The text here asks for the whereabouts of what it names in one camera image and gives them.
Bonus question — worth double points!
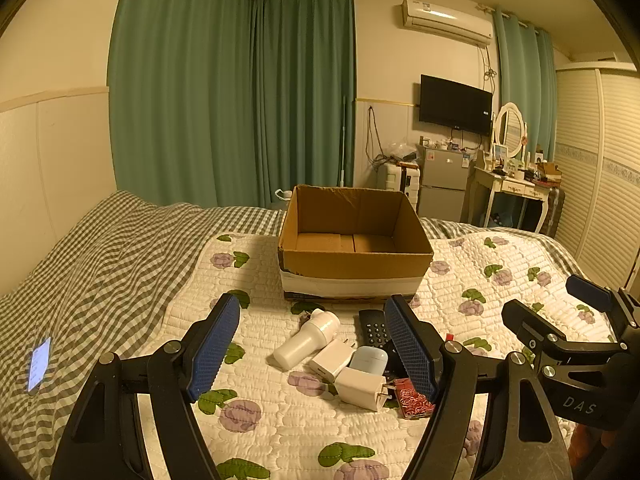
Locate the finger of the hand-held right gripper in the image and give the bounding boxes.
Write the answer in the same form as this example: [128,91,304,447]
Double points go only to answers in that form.
[566,274,640,342]
[501,299,622,362]

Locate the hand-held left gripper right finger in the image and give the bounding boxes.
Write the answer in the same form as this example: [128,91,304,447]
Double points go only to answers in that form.
[383,293,574,480]

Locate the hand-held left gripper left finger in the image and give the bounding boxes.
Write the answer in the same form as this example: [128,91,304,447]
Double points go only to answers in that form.
[50,293,242,480]

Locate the black remote control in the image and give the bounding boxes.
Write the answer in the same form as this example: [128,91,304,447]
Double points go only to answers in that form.
[358,309,401,361]

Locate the light blue earbuds case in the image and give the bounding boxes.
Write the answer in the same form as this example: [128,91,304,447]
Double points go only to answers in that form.
[348,347,388,375]

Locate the red patterned small box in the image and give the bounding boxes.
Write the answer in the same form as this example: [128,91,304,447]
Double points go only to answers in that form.
[393,377,435,419]

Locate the white charger adapter with prongs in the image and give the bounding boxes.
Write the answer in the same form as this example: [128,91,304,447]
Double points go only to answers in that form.
[334,366,396,413]

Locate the white cylindrical handheld device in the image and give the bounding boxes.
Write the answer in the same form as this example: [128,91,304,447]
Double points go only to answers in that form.
[273,309,341,372]

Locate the cardboard box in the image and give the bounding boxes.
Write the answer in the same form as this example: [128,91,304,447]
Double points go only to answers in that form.
[277,184,435,305]

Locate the dark suitcase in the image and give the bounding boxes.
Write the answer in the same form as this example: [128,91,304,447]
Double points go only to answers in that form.
[542,187,566,238]

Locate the white floral quilt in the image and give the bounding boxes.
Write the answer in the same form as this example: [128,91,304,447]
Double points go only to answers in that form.
[117,230,621,480]

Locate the cream wardrobe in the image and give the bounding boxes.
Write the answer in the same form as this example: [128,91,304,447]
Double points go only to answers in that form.
[552,62,640,291]

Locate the white dressing table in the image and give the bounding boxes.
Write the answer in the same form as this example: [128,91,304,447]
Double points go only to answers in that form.
[470,162,553,233]

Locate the silver small fridge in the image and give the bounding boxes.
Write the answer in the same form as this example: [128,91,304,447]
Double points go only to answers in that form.
[416,144,471,221]

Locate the white suitcase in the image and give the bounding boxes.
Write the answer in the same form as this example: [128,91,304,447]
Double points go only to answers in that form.
[380,162,421,202]

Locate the smartphone with lit screen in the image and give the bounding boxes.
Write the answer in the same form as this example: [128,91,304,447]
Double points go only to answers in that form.
[26,336,53,396]

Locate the white oval vanity mirror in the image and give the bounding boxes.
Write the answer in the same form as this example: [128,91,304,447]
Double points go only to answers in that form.
[492,102,530,161]

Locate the narrow green curtain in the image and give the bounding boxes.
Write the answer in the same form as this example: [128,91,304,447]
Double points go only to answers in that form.
[492,5,557,233]

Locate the white air conditioner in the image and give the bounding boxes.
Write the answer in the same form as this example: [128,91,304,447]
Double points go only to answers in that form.
[401,0,494,47]

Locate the hanging dark cables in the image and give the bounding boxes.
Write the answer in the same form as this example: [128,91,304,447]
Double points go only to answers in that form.
[366,106,390,167]

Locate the black wall television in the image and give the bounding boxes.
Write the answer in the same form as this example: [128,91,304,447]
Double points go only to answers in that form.
[418,74,493,137]

